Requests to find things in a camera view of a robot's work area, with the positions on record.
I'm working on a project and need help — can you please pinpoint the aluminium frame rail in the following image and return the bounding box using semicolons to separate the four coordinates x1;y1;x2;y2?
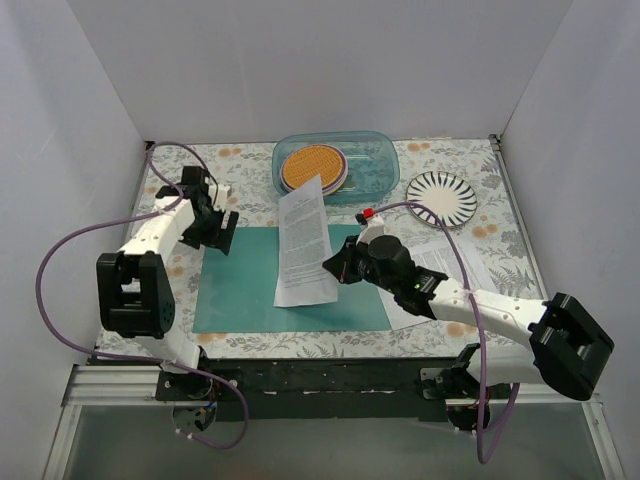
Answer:
62;366;579;407

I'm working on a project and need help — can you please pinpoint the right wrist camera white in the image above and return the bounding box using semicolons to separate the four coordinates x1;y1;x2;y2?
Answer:
355;208;385;244

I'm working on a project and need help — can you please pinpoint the printed paper sheet top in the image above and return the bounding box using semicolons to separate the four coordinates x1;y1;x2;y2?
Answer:
274;176;338;308

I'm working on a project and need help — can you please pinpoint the purple cable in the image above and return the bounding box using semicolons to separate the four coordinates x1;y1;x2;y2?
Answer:
35;143;250;449
374;200;519;465

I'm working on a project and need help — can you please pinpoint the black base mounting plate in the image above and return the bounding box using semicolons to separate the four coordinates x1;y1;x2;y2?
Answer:
155;357;480;422

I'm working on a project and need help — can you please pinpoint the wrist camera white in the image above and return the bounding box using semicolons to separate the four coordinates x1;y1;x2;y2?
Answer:
209;184;232;211
355;208;385;244

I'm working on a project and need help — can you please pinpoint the orange woven round coaster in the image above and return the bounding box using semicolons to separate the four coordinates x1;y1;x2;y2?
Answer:
280;144;348;196

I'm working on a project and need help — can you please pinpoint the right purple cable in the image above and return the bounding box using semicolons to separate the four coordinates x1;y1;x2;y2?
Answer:
374;200;519;465

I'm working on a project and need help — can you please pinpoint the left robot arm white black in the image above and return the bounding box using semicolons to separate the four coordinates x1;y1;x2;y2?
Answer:
96;166;239;400

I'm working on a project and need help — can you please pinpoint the floral patterned table mat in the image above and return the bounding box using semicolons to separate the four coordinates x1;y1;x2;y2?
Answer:
96;138;561;360

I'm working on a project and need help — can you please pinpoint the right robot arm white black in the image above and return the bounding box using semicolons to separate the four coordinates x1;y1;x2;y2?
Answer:
323;235;614;401

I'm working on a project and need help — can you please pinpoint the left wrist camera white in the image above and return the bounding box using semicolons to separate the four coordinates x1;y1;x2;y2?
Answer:
209;184;232;211

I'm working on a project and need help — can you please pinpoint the teal plastic folder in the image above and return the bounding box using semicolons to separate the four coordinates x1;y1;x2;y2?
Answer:
192;227;390;334

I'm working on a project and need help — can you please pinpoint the clear teal plastic container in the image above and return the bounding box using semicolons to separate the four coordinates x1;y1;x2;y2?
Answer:
272;131;400;205

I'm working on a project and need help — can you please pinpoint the printed paper stack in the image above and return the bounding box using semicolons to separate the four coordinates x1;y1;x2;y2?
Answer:
378;239;498;331

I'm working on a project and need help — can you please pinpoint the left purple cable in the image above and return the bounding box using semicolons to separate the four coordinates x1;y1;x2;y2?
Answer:
35;143;250;449

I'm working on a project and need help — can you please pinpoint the blue striped white plate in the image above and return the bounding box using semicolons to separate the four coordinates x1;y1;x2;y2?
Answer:
406;171;478;228

